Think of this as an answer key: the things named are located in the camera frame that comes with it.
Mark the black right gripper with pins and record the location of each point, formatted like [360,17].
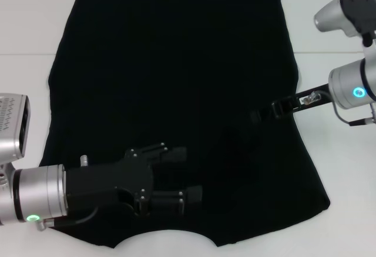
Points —
[315,99]

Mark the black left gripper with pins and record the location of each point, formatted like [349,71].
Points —
[102,186]

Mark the black t-shirt with FREE print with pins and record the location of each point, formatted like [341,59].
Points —
[161,63]

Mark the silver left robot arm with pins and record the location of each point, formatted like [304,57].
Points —
[32,195]

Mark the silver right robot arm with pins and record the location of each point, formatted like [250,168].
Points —
[349,86]

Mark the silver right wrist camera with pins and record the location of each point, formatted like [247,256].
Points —
[340,13]

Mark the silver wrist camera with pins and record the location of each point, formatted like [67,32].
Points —
[340,13]
[13,124]

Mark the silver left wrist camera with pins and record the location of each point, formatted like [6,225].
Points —
[13,124]

